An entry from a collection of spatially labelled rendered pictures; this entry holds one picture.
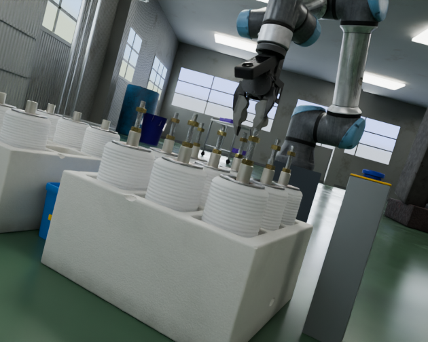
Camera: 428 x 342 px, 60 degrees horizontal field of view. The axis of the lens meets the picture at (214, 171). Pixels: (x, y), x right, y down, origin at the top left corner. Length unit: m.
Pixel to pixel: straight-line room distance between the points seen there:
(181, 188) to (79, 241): 0.21
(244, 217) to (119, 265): 0.22
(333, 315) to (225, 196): 0.32
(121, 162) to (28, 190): 0.28
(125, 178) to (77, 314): 0.23
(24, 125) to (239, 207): 0.53
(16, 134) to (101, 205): 0.32
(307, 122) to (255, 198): 0.85
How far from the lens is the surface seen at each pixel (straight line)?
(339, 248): 0.73
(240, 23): 1.07
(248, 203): 0.56
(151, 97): 7.23
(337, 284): 0.74
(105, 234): 0.65
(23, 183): 0.88
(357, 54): 1.32
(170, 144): 0.80
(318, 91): 12.12
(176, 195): 0.61
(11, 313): 0.61
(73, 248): 0.71
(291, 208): 0.79
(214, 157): 0.74
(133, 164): 0.67
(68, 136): 1.14
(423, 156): 4.39
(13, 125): 0.90
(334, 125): 1.34
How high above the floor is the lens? 0.30
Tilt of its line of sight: 4 degrees down
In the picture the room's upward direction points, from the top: 16 degrees clockwise
